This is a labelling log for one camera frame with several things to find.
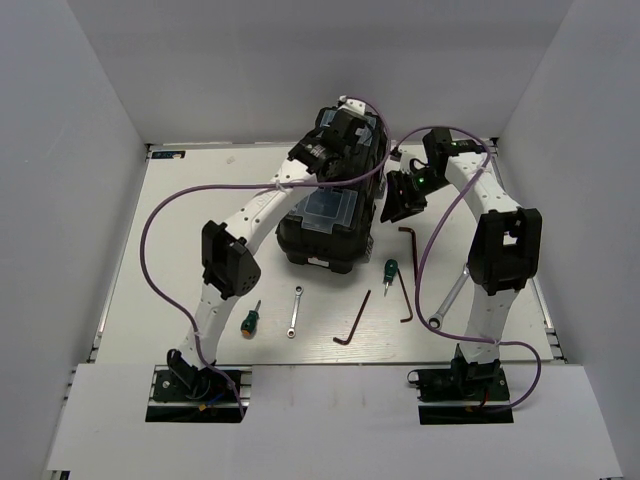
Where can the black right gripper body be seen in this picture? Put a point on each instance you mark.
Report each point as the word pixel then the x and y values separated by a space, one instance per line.
pixel 415 187

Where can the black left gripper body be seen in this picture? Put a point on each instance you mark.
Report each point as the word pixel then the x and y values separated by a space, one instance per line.
pixel 349 159

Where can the black plastic toolbox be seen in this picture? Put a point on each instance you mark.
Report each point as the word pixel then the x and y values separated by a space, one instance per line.
pixel 331 227

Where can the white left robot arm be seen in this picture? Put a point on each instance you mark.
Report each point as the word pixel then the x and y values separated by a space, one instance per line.
pixel 228 256

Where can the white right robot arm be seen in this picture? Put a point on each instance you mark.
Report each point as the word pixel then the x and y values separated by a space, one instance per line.
pixel 504 252

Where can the brown hex key upper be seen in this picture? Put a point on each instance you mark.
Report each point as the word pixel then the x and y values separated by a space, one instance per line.
pixel 413 242

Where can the small green stubby screwdriver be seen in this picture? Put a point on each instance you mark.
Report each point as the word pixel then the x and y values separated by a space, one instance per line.
pixel 390 272

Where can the brown hex key middle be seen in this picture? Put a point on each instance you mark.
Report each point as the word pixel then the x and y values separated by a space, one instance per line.
pixel 409 316

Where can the large silver ratchet wrench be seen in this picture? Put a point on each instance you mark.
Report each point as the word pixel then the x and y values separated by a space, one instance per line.
pixel 437 318

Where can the small silver ratchet wrench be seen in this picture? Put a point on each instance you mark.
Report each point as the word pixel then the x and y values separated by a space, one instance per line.
pixel 291 332

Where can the green screwdriver orange cap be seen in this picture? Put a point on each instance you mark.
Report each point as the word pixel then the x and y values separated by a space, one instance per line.
pixel 249 324

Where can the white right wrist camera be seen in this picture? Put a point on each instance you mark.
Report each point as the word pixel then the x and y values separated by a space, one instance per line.
pixel 407 161

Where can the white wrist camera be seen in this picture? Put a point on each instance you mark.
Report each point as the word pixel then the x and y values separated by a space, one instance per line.
pixel 352 105
pixel 407 161

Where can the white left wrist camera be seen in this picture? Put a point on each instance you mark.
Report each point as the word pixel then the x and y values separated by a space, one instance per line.
pixel 352 105

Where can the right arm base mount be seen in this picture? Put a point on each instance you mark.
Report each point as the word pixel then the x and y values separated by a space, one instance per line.
pixel 443 401

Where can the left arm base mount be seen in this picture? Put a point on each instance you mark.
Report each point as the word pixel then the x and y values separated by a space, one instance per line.
pixel 171 401

